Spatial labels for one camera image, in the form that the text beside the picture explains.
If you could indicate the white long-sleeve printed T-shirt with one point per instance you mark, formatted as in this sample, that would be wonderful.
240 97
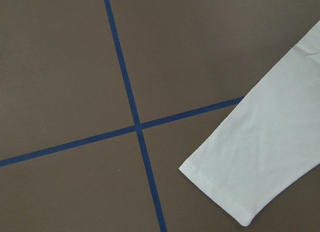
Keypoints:
269 140

